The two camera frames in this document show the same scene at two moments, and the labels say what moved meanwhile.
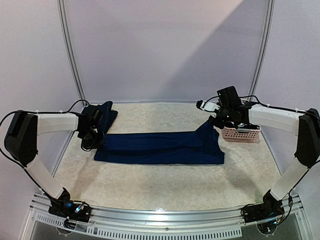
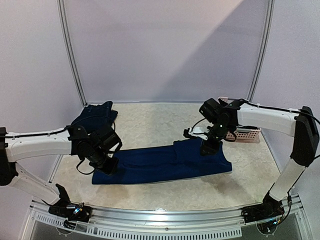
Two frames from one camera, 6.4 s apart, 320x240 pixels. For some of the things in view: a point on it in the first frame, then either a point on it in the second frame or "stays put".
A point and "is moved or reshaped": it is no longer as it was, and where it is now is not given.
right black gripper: x=219 y=122 to x=208 y=147
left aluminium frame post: x=64 y=24 stays put
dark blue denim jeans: x=107 y=116 stays put
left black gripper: x=85 y=145 to x=110 y=169
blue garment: x=203 y=146 is moved or reshaped
